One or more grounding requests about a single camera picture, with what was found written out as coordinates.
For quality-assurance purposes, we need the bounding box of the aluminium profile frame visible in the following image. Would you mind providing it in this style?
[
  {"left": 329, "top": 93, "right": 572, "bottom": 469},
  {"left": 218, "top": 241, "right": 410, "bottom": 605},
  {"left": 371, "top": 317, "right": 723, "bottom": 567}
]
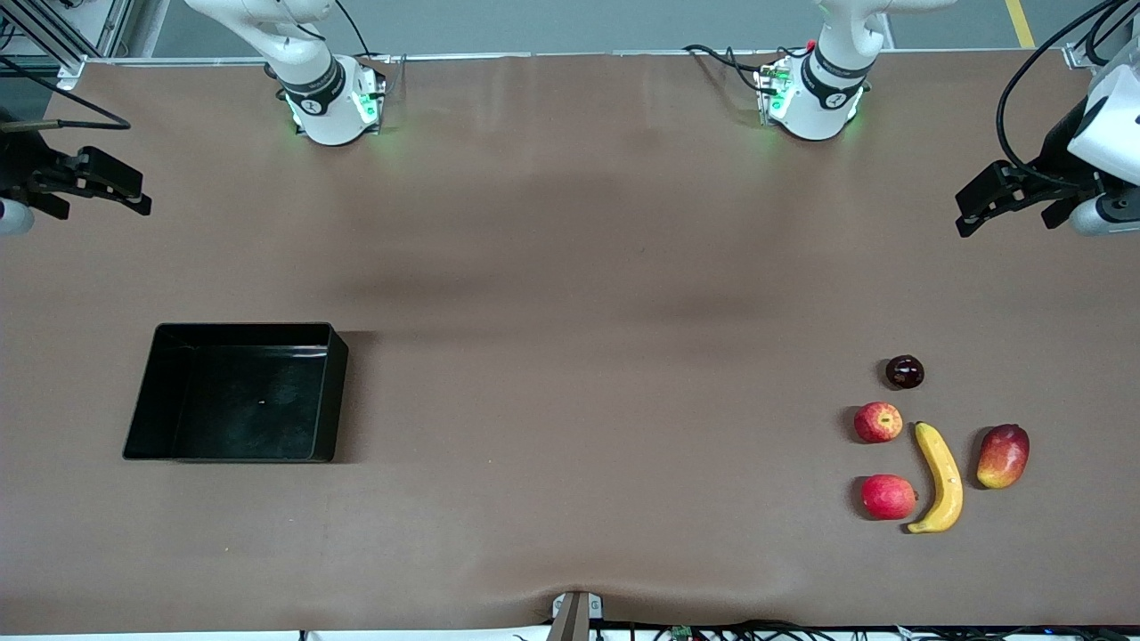
[{"left": 0, "top": 0, "right": 136, "bottom": 90}]

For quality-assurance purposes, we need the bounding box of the red apple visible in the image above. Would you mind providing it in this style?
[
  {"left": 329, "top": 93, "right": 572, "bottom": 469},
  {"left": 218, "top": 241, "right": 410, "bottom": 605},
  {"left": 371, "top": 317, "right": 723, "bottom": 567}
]
[
  {"left": 852, "top": 402, "right": 905, "bottom": 445},
  {"left": 860, "top": 474, "right": 920, "bottom": 522}
]

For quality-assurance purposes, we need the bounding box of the brown wooden post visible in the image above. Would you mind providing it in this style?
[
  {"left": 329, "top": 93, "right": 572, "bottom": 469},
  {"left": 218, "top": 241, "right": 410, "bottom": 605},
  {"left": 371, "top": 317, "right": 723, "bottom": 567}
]
[{"left": 544, "top": 593, "right": 591, "bottom": 641}]

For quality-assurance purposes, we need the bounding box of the red yellow mango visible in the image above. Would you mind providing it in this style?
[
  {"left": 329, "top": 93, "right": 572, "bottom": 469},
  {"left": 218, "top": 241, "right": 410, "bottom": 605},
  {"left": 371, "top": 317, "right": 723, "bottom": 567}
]
[{"left": 975, "top": 424, "right": 1032, "bottom": 491}]

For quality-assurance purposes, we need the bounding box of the black right arm base cable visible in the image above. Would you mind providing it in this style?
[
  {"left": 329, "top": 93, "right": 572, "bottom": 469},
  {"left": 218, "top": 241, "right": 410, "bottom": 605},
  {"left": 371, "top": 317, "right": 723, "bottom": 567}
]
[{"left": 333, "top": 0, "right": 407, "bottom": 90}]

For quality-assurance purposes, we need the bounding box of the yellow banana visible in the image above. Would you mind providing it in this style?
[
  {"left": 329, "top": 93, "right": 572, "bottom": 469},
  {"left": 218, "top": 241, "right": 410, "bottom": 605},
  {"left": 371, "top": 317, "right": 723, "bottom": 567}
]
[{"left": 906, "top": 421, "right": 965, "bottom": 535}]

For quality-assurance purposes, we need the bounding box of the black arm base cable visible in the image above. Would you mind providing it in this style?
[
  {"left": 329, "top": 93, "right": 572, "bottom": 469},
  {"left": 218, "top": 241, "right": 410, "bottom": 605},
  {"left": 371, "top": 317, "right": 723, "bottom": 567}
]
[
  {"left": 683, "top": 43, "right": 781, "bottom": 95},
  {"left": 333, "top": 0, "right": 407, "bottom": 90}
]

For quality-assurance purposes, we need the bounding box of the black plastic box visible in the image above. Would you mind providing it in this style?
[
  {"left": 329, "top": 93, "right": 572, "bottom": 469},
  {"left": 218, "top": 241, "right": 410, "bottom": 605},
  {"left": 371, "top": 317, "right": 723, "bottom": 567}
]
[{"left": 121, "top": 321, "right": 351, "bottom": 465}]

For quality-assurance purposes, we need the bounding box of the black left arm base cable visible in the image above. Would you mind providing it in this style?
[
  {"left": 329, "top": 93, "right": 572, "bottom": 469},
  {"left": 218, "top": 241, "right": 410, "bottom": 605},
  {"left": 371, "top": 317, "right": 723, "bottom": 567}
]
[{"left": 683, "top": 43, "right": 781, "bottom": 95}]

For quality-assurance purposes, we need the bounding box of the table cover mat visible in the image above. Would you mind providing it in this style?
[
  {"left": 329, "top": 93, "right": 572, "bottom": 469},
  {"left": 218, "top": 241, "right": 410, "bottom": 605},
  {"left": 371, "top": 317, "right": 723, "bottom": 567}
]
[{"left": 0, "top": 49, "right": 1140, "bottom": 635}]

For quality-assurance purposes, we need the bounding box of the grey metal bracket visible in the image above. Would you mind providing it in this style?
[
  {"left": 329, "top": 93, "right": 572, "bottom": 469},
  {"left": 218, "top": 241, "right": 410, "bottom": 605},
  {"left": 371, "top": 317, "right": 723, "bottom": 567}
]
[{"left": 550, "top": 591, "right": 605, "bottom": 623}]

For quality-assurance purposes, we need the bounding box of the dark purple plum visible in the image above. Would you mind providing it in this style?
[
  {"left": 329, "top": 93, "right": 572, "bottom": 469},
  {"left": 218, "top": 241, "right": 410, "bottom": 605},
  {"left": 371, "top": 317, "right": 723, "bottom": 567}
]
[{"left": 884, "top": 354, "right": 926, "bottom": 391}]

